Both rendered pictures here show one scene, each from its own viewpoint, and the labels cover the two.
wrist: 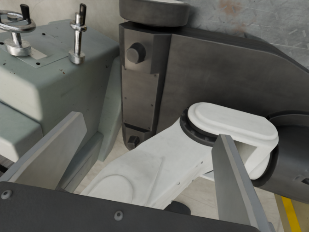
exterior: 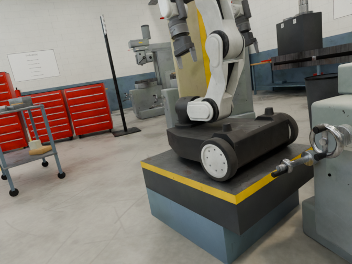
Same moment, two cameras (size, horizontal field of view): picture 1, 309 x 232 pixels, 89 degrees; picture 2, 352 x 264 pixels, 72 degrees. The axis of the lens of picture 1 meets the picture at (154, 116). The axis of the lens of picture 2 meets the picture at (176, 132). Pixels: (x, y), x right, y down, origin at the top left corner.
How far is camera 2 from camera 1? 1.16 m
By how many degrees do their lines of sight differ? 67
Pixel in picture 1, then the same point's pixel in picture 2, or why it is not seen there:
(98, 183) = (217, 61)
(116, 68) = not seen: hidden behind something
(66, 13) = not seen: outside the picture
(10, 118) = not seen: outside the picture
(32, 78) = (318, 111)
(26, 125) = (344, 85)
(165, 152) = (216, 87)
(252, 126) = (192, 109)
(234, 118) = (197, 110)
